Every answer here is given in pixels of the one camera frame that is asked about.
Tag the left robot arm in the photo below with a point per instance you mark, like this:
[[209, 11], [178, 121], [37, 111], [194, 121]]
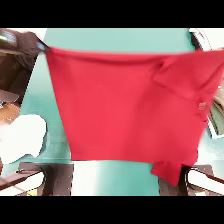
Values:
[[20, 50]]

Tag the red T-shirt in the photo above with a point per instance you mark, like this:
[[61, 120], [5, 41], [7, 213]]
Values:
[[126, 106]]

